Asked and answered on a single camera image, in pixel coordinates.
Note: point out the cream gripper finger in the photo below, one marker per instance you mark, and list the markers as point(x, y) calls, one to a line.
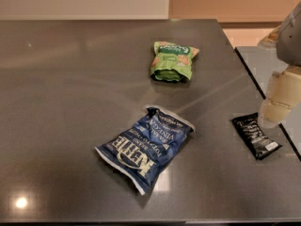
point(283, 94)

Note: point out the green snack bag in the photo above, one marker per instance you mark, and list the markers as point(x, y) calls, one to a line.
point(172, 62)

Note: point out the black rxbar chocolate wrapper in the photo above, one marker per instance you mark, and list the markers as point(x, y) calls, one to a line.
point(252, 135)

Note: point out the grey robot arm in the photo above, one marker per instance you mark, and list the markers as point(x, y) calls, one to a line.
point(288, 40)

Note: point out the blue kettle chips bag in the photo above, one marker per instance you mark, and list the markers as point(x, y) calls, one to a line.
point(143, 151)

